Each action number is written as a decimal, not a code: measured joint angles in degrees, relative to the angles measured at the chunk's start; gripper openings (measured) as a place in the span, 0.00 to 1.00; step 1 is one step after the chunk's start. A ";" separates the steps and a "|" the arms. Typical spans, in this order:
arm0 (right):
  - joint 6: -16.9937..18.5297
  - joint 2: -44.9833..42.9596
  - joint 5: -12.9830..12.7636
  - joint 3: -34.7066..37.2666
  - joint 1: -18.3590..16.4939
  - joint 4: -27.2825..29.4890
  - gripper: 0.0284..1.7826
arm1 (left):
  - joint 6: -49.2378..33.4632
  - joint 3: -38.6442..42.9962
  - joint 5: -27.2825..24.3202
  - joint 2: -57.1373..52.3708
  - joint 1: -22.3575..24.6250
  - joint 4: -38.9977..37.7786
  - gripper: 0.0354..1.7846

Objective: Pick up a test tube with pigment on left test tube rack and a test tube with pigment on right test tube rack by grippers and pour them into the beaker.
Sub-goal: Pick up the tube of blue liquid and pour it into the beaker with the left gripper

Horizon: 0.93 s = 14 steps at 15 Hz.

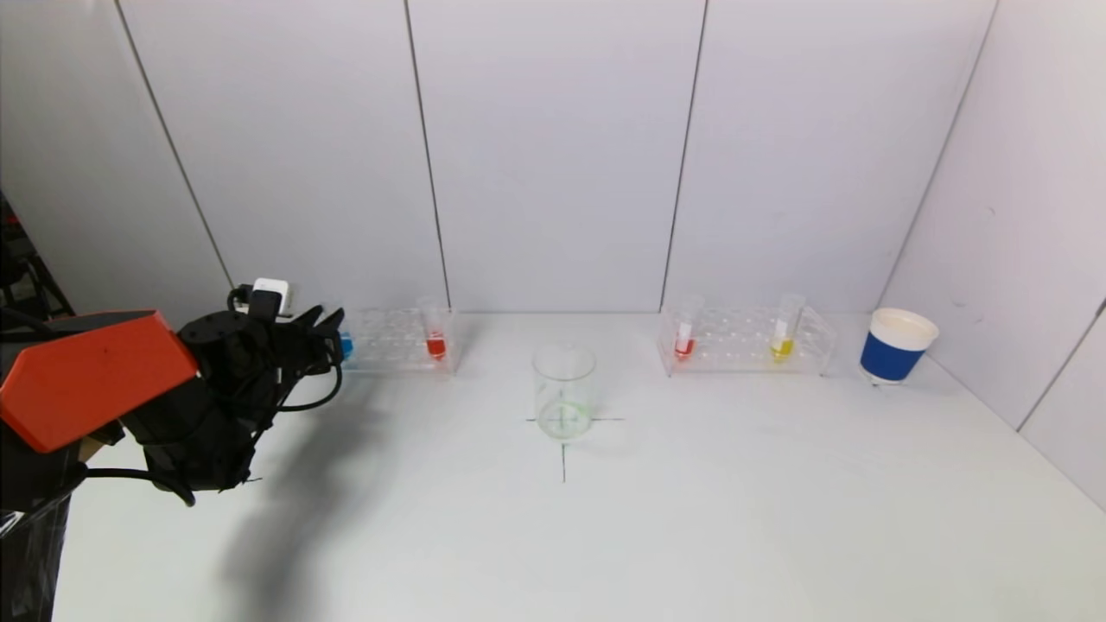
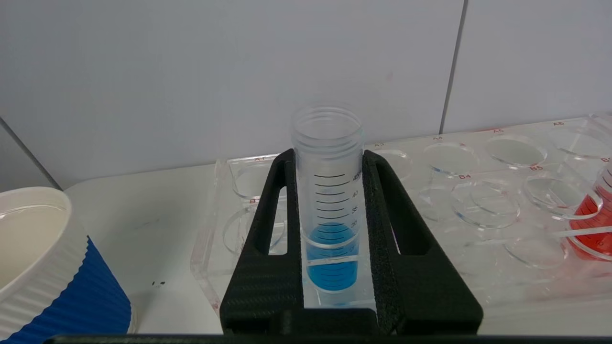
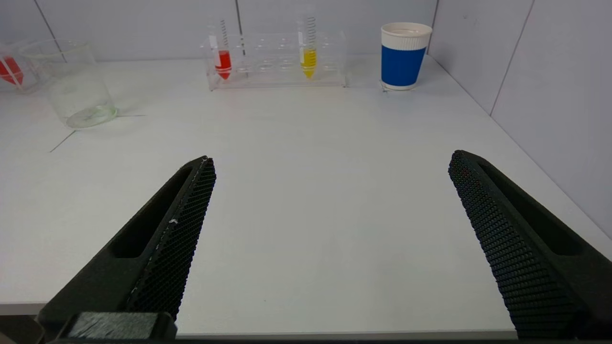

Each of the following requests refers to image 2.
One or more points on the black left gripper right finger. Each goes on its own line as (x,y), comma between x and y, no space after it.
(416,286)

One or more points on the blue pigment test tube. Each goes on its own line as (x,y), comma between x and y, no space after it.
(330,258)

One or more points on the red pigment test tube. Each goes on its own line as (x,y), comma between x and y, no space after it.
(595,229)

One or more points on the clear acrylic test tube rack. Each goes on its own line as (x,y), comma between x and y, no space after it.
(478,200)

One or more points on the blue sleeved white paper cup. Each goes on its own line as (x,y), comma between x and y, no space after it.
(43,267)

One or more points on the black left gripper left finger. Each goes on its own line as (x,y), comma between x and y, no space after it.
(263,286)

